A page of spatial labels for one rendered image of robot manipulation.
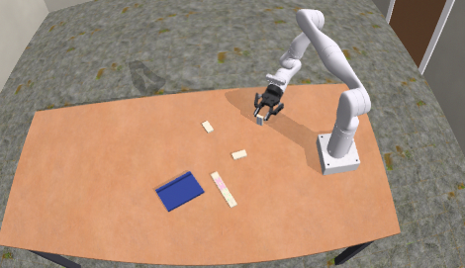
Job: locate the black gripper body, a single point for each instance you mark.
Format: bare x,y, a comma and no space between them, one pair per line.
272,91

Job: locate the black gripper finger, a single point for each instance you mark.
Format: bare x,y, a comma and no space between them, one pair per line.
260,105
275,112

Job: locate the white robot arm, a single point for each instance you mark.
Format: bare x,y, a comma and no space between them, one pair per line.
351,102

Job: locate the dark blue book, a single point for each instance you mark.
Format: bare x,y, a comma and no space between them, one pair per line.
179,191

